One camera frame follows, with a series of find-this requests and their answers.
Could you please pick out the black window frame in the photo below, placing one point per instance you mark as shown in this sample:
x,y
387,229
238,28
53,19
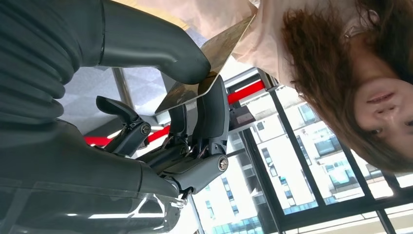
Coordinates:
x,y
322,213

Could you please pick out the person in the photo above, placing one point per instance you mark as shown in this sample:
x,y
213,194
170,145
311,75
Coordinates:
x,y
322,80

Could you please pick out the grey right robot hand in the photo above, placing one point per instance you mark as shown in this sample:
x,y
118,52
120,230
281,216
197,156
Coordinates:
x,y
80,181

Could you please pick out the red stanchion belt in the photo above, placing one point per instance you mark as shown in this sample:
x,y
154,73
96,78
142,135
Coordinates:
x,y
245,92

